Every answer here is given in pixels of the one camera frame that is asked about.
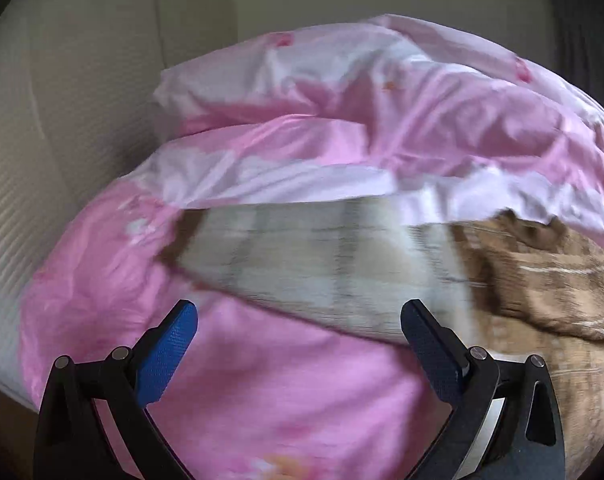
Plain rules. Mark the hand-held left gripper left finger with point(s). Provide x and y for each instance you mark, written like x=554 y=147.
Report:
x=166 y=355

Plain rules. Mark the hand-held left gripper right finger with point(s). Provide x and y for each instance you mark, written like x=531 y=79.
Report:
x=429 y=355

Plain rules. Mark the brown plaid knitted sweater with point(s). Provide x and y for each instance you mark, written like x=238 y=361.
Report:
x=542 y=280

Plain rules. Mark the grey checked cloth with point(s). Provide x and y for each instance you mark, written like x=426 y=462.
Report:
x=307 y=265

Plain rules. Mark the cream ribbed panel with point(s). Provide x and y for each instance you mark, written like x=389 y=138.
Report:
x=41 y=200

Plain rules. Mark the pink floral quilt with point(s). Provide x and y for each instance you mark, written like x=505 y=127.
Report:
x=302 y=150

